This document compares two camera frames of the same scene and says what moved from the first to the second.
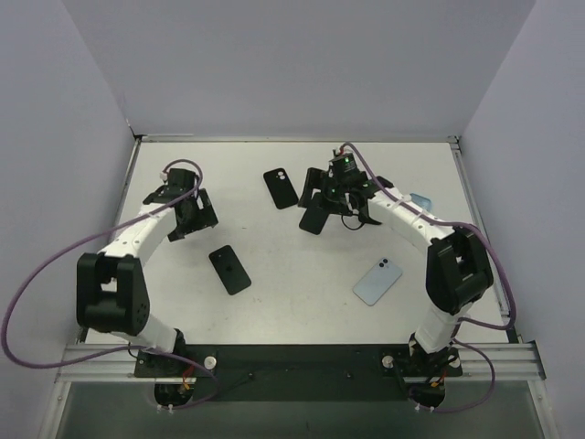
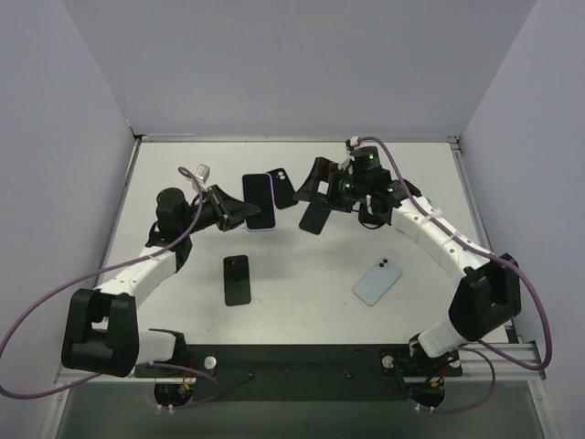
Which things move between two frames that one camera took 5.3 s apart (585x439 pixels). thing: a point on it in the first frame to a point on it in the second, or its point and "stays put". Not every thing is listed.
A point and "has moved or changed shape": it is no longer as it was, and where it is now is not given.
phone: [229, 269] has moved or changed shape
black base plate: [302, 372] stays put
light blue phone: [377, 281] stays put
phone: [313, 219] stays put
